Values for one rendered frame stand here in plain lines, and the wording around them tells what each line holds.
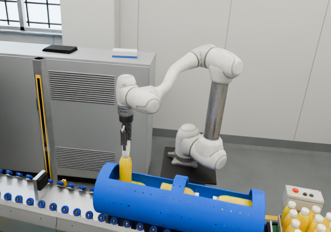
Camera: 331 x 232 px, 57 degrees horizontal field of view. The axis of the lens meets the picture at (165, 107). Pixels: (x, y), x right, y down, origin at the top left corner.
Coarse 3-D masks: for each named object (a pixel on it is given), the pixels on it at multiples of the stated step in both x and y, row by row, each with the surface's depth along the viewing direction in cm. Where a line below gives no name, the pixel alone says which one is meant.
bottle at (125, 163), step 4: (128, 156) 170; (120, 160) 170; (124, 160) 169; (128, 160) 169; (120, 164) 170; (124, 164) 169; (128, 164) 170; (120, 168) 171; (124, 168) 170; (128, 168) 171; (120, 172) 172; (124, 172) 171; (128, 172) 172; (120, 176) 173; (124, 176) 172; (128, 176) 173; (120, 180) 175; (124, 180) 173; (128, 180) 174
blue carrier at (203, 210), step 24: (96, 192) 161; (120, 192) 159; (144, 192) 157; (168, 192) 156; (216, 192) 175; (120, 216) 164; (144, 216) 158; (168, 216) 154; (192, 216) 152; (216, 216) 149; (240, 216) 148; (264, 216) 146
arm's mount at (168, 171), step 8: (168, 160) 217; (168, 168) 209; (176, 168) 209; (184, 168) 210; (192, 168) 210; (200, 168) 210; (208, 168) 211; (160, 176) 202; (168, 176) 202; (192, 176) 203; (200, 176) 203; (208, 176) 203; (216, 184) 198
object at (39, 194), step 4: (40, 172) 186; (44, 172) 187; (36, 176) 182; (40, 176) 183; (44, 176) 184; (36, 180) 180; (40, 180) 181; (44, 180) 185; (48, 180) 190; (36, 184) 180; (40, 184) 182; (44, 184) 186; (36, 188) 182; (40, 188) 182; (44, 188) 189; (36, 192) 183; (40, 192) 186; (44, 192) 190; (36, 196) 184; (40, 196) 186
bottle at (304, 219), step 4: (300, 212) 167; (300, 216) 166; (304, 216) 165; (308, 216) 166; (300, 220) 166; (304, 220) 165; (308, 220) 165; (300, 224) 166; (304, 224) 165; (308, 224) 166; (300, 228) 167; (304, 228) 166
